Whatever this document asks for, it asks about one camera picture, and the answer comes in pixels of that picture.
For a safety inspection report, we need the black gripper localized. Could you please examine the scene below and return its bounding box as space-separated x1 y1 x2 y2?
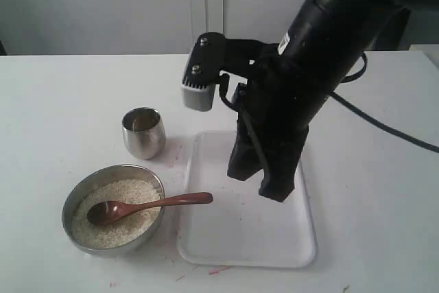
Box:
219 38 329 202

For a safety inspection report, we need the brown wooden spoon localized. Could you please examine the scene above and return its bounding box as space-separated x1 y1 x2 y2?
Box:
86 192 213 226

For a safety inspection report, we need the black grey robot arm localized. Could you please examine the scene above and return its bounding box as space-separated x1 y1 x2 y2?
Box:
222 0 438 202

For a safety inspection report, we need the steel cup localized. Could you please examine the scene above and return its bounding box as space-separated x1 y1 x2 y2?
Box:
122 107 166 160

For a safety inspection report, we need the steel bowl of rice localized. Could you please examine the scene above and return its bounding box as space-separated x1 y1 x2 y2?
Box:
62 164 165 257

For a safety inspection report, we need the white plastic tray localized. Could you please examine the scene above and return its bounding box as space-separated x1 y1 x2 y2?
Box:
177 131 316 268

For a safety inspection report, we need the white cabinet with doors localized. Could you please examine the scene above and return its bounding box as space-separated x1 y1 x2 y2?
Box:
1 0 304 55

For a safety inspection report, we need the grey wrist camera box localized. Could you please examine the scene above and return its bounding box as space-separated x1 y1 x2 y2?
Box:
181 32 226 112

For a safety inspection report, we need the black vertical post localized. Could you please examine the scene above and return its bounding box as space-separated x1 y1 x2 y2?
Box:
372 9 412 51

